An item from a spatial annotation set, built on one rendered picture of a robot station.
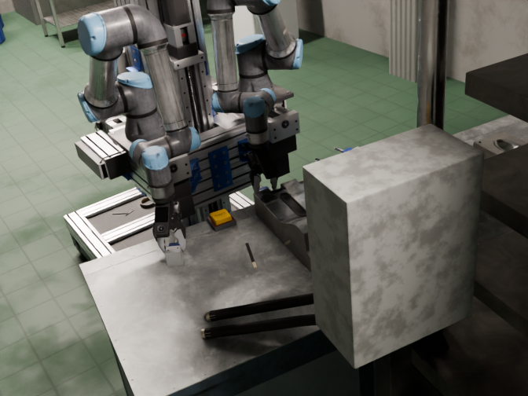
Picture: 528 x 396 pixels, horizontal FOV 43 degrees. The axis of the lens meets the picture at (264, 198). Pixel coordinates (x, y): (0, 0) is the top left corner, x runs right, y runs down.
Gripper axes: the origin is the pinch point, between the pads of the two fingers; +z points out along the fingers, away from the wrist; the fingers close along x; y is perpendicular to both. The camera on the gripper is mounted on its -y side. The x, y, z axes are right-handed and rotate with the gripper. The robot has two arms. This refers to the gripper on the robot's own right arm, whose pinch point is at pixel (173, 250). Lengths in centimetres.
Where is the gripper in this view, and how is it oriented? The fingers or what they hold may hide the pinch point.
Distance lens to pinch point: 217.5
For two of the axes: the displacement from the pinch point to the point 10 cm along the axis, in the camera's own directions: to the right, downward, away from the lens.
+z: 1.1, 8.5, 5.2
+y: -0.2, -5.2, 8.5
